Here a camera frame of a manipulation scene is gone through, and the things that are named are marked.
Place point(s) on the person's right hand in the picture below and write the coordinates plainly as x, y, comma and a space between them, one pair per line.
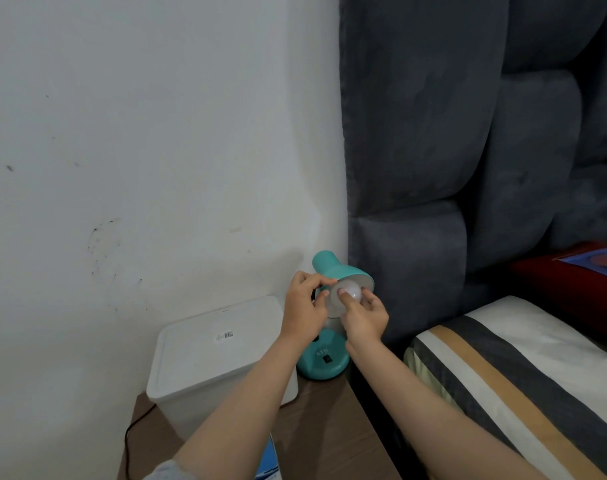
364, 322

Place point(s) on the person's left hand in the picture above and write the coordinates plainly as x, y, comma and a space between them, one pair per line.
299, 314

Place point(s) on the person's right thumb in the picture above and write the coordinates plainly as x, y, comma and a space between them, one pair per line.
344, 303

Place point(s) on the person's left thumb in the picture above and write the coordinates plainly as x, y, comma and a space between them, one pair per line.
322, 297

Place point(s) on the white light bulb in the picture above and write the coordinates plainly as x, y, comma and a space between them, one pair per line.
351, 289

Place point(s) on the teal desk lamp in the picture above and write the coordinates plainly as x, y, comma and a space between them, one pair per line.
328, 362

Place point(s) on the person's left forearm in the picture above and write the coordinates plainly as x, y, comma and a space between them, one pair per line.
248, 409

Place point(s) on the person's right forearm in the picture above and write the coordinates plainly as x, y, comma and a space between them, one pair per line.
423, 414

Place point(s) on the brown wooden nightstand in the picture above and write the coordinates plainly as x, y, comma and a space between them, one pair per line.
328, 434

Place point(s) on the white plastic storage box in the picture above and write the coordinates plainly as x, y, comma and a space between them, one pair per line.
208, 364

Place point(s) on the blue and white carton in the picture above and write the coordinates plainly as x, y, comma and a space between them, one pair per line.
269, 462

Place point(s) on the striped pillow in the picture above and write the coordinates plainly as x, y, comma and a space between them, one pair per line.
523, 374

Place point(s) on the dark grey upholstered headboard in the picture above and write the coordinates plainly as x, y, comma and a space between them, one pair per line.
433, 119

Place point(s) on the red cushion with blue patch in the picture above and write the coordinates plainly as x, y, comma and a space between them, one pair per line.
568, 284

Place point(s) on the grey sleeve cuff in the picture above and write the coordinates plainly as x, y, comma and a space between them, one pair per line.
166, 470

